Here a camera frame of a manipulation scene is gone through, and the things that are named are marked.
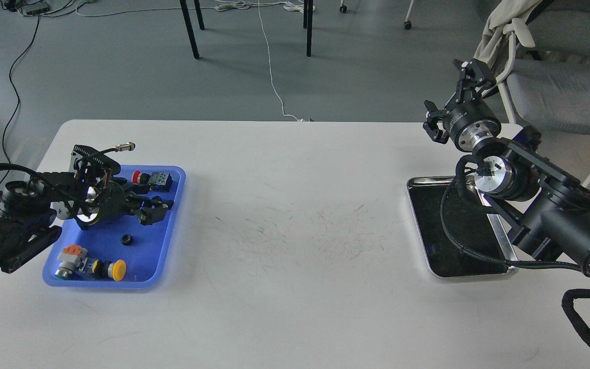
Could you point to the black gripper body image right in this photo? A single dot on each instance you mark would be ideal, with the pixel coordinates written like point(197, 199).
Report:
point(468, 120)

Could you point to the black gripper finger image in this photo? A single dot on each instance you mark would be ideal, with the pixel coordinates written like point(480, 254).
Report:
point(153, 211)
point(433, 117)
point(140, 189)
point(474, 74)

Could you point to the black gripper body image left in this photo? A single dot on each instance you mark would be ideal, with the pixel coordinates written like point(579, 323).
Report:
point(103, 197)

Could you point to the small black gear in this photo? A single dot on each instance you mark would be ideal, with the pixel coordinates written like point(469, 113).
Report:
point(126, 239)

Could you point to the blue plastic tray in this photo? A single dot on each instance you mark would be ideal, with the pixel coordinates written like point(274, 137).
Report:
point(144, 258)

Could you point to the silver metal tray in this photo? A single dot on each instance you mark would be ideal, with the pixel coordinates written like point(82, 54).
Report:
point(442, 215)

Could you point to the beige cloth on chair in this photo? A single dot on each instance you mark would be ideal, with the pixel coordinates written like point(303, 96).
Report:
point(492, 35)

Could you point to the grey office chair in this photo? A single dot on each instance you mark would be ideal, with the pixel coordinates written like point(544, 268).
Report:
point(543, 68)

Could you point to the black table leg right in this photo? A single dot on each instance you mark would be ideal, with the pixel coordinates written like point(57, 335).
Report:
point(308, 10)

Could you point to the black table leg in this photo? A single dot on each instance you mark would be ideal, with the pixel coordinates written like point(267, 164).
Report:
point(308, 10)
point(189, 25)

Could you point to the black table leg left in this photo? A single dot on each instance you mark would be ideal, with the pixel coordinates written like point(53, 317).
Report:
point(189, 25)

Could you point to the red push button switch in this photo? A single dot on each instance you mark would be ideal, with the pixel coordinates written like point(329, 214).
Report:
point(160, 181)

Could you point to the orange grey selector switch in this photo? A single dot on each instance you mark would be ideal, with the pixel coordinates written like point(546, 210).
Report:
point(72, 259)

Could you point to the yellow push button switch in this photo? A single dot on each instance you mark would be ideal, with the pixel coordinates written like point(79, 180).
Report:
point(96, 269)

